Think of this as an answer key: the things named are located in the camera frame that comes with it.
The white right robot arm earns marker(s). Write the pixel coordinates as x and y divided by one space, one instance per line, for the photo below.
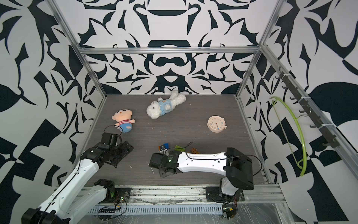
235 167

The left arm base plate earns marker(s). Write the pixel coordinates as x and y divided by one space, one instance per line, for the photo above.
118 195

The tan 2x4 lego brick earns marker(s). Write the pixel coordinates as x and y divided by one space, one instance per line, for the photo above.
194 151

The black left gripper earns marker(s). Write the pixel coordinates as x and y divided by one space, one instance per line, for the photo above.
127 150

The black wall hook rack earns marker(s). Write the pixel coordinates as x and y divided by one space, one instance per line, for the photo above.
308 109

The pink round toy clock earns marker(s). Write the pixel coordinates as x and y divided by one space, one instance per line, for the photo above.
216 124

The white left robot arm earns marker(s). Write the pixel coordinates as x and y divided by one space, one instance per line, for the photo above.
62 207

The white teddy bear blue shirt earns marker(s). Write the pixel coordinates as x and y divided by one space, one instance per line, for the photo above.
163 106

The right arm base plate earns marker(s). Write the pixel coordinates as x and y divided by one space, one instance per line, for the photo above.
214 194

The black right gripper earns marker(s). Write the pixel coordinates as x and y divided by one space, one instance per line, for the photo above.
161 174

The green 2x4 lego brick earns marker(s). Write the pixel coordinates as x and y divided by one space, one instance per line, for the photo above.
177 148

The white slotted cable duct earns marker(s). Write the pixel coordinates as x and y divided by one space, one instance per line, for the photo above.
214 209

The plush doll striped shirt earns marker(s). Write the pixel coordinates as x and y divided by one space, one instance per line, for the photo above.
124 120

